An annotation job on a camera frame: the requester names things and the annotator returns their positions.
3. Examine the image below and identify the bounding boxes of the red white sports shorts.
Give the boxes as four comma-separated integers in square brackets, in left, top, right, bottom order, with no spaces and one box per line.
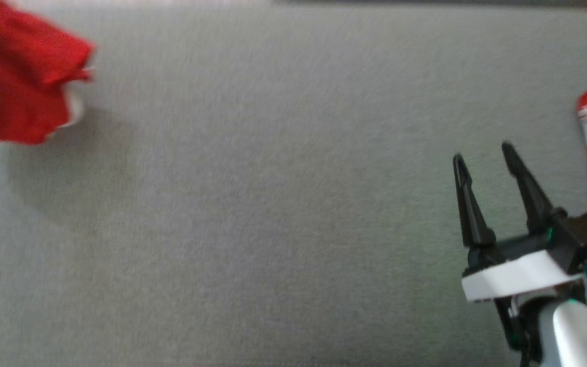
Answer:
[0,0,95,146]

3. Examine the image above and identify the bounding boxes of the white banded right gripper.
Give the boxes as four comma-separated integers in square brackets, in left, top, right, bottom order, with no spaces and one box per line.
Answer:
[452,142,585,367]

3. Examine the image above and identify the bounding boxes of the large grey sofa seat cushion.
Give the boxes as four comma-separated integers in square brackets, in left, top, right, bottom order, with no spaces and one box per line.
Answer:
[0,0,587,367]

